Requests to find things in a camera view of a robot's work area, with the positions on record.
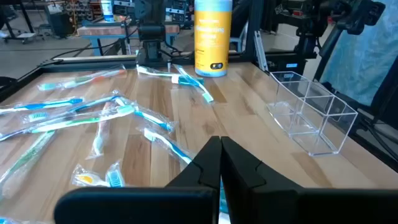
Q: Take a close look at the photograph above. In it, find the orange toothbrush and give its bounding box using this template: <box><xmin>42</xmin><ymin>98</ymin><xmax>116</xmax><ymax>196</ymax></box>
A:
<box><xmin>85</xmin><ymin>101</ymin><xmax>113</xmax><ymax>161</ymax></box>
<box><xmin>74</xmin><ymin>64</ymin><xmax>127</xmax><ymax>86</ymax></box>
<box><xmin>70</xmin><ymin>163</ymin><xmax>110</xmax><ymax>189</ymax></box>

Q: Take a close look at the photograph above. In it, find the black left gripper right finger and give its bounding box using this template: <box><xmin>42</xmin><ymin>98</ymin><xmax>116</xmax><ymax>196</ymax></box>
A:
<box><xmin>220</xmin><ymin>136</ymin><xmax>398</xmax><ymax>224</ymax></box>

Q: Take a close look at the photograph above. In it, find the black labelled control box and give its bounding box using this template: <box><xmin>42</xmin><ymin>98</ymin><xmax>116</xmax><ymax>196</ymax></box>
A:
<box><xmin>266</xmin><ymin>51</ymin><xmax>315</xmax><ymax>75</ymax></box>

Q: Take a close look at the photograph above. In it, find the white bottle blue label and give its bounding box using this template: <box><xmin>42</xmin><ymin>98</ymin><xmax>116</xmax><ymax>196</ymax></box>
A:
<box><xmin>99</xmin><ymin>0</ymin><xmax>116</xmax><ymax>23</ymax></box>

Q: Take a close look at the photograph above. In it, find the blue wooden-top workbench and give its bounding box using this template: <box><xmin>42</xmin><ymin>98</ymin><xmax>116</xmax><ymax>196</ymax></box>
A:
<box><xmin>76</xmin><ymin>19</ymin><xmax>181</xmax><ymax>57</ymax></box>

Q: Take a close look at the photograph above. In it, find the blue plastic curtain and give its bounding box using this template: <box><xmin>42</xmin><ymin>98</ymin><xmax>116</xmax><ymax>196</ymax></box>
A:
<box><xmin>320</xmin><ymin>0</ymin><xmax>398</xmax><ymax>107</ymax></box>

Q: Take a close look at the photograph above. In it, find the teal tube white cap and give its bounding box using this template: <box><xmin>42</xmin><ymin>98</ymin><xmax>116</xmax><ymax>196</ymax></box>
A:
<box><xmin>177</xmin><ymin>75</ymin><xmax>205</xmax><ymax>88</ymax></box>
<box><xmin>218</xmin><ymin>180</ymin><xmax>230</xmax><ymax>215</ymax></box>

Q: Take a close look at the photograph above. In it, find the blue toothbrush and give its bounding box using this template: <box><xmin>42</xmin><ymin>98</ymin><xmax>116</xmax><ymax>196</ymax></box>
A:
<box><xmin>136</xmin><ymin>126</ymin><xmax>197</xmax><ymax>166</ymax></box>
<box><xmin>0</xmin><ymin>216</ymin><xmax>35</xmax><ymax>224</ymax></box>
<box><xmin>0</xmin><ymin>96</ymin><xmax>85</xmax><ymax>116</ymax></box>
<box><xmin>172</xmin><ymin>63</ymin><xmax>215</xmax><ymax>104</ymax></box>
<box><xmin>113</xmin><ymin>95</ymin><xmax>175</xmax><ymax>134</ymax></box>
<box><xmin>21</xmin><ymin>93</ymin><xmax>122</xmax><ymax>124</ymax></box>
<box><xmin>104</xmin><ymin>160</ymin><xmax>127</xmax><ymax>189</ymax></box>

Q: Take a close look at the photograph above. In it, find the black rolling stand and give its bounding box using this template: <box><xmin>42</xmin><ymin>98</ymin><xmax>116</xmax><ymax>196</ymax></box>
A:
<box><xmin>0</xmin><ymin>0</ymin><xmax>38</xmax><ymax>44</ymax></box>

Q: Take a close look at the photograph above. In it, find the yellow white wipes canister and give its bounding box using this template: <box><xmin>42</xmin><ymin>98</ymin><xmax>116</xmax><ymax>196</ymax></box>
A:
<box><xmin>194</xmin><ymin>0</ymin><xmax>233</xmax><ymax>78</ymax></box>

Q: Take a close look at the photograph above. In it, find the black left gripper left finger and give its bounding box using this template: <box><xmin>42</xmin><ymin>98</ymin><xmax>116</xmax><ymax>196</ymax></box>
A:
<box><xmin>54</xmin><ymin>135</ymin><xmax>222</xmax><ymax>224</ymax></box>

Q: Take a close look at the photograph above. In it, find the clear acrylic organizer box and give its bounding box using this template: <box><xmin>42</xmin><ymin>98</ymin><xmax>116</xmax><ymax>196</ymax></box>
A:
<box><xmin>266</xmin><ymin>70</ymin><xmax>359</xmax><ymax>157</ymax></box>

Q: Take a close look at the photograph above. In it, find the silver aluminium extrusion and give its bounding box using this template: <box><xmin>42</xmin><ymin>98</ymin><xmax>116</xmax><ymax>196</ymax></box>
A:
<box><xmin>253</xmin><ymin>30</ymin><xmax>270</xmax><ymax>73</ymax></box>

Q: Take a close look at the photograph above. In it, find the black aluminium table frame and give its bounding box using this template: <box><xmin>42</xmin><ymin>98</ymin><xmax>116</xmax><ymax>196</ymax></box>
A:
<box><xmin>0</xmin><ymin>51</ymin><xmax>398</xmax><ymax>175</ymax></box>

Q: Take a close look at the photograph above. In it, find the black equipment case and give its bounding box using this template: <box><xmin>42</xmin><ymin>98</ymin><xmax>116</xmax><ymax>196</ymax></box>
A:
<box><xmin>49</xmin><ymin>11</ymin><xmax>75</xmax><ymax>38</ymax></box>

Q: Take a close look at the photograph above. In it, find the black floor cable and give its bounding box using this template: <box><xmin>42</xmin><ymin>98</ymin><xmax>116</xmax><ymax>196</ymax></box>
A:
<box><xmin>49</xmin><ymin>26</ymin><xmax>139</xmax><ymax>60</ymax></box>

